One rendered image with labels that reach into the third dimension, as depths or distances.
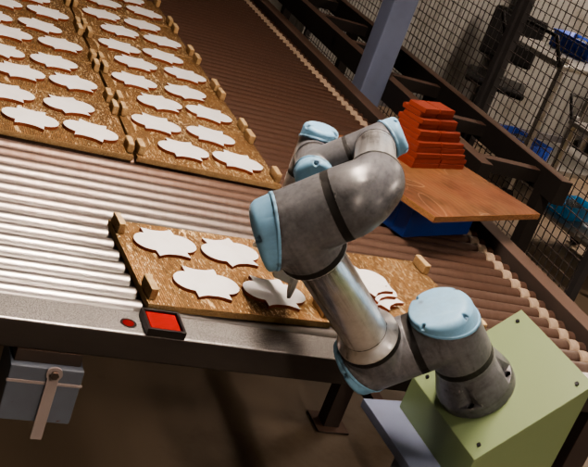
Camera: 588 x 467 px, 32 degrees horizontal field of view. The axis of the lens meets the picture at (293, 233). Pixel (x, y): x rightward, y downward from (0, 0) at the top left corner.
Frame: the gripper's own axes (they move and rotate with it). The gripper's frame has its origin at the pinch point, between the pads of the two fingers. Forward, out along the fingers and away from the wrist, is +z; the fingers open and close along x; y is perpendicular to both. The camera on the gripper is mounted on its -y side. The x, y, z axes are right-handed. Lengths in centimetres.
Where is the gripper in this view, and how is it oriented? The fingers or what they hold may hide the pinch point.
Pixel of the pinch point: (278, 280)
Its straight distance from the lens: 220.0
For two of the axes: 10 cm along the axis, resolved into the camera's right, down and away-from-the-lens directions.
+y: -8.8, -1.0, -4.6
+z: -3.0, 8.7, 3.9
